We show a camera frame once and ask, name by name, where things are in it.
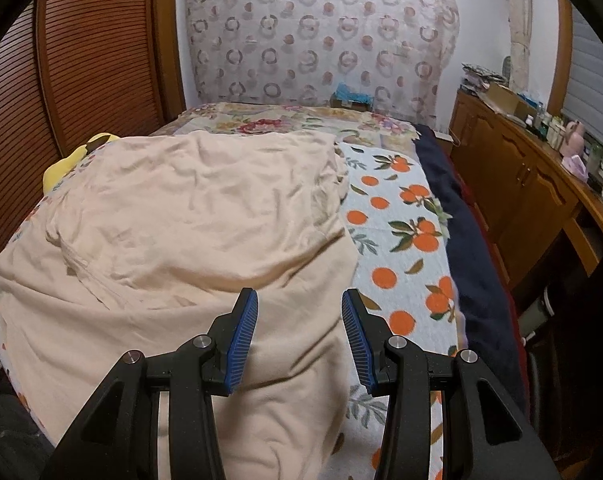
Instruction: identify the peach printed t-shirt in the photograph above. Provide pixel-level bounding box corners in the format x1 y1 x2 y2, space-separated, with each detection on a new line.
0 130 359 480

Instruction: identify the wooden window frame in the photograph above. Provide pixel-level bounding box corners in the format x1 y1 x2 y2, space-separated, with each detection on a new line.
549 0 575 116

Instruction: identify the dark blue bed sheet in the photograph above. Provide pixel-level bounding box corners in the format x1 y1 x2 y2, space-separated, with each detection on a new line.
414 122 527 401

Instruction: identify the wooden louvered wardrobe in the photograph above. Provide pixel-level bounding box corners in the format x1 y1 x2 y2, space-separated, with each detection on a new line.
0 0 187 281

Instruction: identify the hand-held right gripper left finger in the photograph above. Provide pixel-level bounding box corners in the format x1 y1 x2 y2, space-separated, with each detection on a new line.
40 287 258 480

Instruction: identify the yellow plush toy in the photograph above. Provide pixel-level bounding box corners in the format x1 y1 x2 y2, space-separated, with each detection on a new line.
42 132 119 193

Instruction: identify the wooden cabinet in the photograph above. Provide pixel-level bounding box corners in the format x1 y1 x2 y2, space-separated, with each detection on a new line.
449 87 603 291

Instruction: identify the pink pouch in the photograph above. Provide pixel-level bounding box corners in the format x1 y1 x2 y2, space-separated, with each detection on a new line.
561 154 589 183

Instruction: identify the orange fruit print blanket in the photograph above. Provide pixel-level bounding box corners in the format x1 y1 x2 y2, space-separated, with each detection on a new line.
0 140 469 480

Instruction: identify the floral blanket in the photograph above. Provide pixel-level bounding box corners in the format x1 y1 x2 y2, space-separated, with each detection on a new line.
148 101 422 150

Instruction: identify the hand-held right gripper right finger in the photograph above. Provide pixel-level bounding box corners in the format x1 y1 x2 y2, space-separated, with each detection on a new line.
341 287 562 480

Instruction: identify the open cardboard box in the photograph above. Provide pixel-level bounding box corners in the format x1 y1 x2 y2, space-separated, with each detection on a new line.
474 82 539 121

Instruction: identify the grey window blind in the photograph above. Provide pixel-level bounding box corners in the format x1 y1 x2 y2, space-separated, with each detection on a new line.
561 5 603 151

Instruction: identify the white lace curtain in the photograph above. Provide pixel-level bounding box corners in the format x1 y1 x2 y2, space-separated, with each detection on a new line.
504 0 532 91

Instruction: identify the circle patterned wall cloth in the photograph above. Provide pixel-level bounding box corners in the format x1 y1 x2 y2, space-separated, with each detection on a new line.
184 0 461 111

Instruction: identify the cardboard box with blue cloth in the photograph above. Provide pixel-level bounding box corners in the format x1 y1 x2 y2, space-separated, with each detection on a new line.
330 82 372 112

